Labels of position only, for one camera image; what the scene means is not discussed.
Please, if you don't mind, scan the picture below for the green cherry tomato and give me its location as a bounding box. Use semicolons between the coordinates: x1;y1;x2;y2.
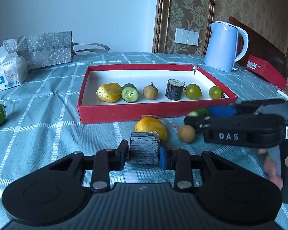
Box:
185;84;202;100
209;86;225;99

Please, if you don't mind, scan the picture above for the yellow pepper half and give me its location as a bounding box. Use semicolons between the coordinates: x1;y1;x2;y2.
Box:
96;83;122;103

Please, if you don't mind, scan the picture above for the person's right hand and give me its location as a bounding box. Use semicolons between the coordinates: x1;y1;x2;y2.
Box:
257;148;288;191

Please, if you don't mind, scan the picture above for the small brown longan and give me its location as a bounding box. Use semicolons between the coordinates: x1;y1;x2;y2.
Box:
178;125;196;143

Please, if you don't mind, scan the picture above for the red box lid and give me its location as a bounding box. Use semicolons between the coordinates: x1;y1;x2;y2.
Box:
246;55;288;95

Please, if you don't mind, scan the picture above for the green cucumber chunk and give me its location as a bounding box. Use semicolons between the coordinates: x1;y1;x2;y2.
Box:
187;108;210;117

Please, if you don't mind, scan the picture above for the yellow pepper piece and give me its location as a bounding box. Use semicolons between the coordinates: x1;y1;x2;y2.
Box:
135;117;168;141

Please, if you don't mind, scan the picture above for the dark wooden headboard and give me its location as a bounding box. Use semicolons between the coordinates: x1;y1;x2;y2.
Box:
229;16;287;77

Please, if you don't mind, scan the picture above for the red shallow cardboard tray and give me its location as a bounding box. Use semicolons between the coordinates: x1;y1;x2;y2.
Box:
77;64;237;124

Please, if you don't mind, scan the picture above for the light blue electric kettle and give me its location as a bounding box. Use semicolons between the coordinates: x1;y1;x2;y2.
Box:
204;21;249;72

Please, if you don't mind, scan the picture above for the teal checked tablecloth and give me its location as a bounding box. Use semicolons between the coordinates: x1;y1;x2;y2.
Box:
0;52;284;229

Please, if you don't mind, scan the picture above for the cucumber slice piece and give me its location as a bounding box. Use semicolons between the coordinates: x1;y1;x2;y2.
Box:
121;83;139;103

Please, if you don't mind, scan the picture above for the brown longan fruit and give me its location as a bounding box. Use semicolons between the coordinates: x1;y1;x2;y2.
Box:
143;83;158;100

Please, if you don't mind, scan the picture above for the grey patterned paper bag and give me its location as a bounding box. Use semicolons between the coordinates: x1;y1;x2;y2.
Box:
3;31;110;70

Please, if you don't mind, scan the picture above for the tissue pack with cat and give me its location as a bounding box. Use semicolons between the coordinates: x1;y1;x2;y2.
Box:
0;46;28;91

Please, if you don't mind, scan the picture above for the white wall switch panel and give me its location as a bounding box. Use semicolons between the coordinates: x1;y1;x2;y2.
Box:
174;28;199;46

